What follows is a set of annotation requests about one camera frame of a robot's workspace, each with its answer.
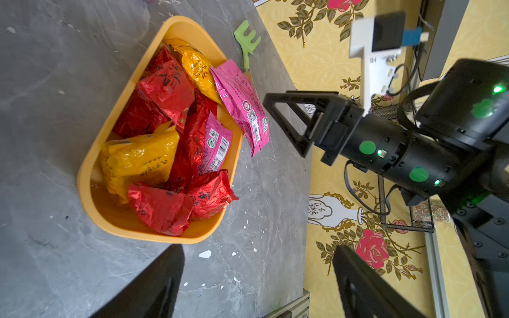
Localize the red tea bag top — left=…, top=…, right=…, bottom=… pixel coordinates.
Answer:
left=137, top=46, right=195, bottom=133

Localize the long pink tea bag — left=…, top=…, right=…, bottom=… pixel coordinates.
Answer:
left=211, top=60, right=270, bottom=156

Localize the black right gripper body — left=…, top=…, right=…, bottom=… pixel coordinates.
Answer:
left=310, top=94, right=364, bottom=166

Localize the yellow plastic storage box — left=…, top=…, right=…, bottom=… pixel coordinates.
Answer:
left=77, top=16, right=227, bottom=245

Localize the pink tea bag with barcode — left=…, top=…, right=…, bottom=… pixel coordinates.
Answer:
left=198, top=113, right=233, bottom=175

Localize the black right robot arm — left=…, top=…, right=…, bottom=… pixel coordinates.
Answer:
left=263, top=59, right=508, bottom=317

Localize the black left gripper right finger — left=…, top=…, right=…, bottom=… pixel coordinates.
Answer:
left=332, top=245, right=424, bottom=317

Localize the green toy rake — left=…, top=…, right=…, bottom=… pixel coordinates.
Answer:
left=233, top=20, right=261, bottom=82

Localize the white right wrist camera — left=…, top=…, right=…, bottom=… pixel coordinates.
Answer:
left=349, top=11, right=429, bottom=116

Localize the red tea bag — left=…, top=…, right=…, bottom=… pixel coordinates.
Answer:
left=137, top=46, right=195, bottom=133
left=168, top=90, right=217, bottom=182
left=186, top=170, right=239, bottom=221
left=127, top=185, right=194, bottom=237

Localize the yellow tea bag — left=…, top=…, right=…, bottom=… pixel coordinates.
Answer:
left=99, top=123, right=180, bottom=205
left=166, top=38, right=222, bottom=105

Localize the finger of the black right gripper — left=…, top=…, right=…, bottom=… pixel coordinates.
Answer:
left=262, top=90, right=338, bottom=158

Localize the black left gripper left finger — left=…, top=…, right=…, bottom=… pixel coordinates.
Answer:
left=92, top=245, right=185, bottom=317

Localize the black wire basket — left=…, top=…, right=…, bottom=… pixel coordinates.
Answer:
left=377, top=176, right=436, bottom=233

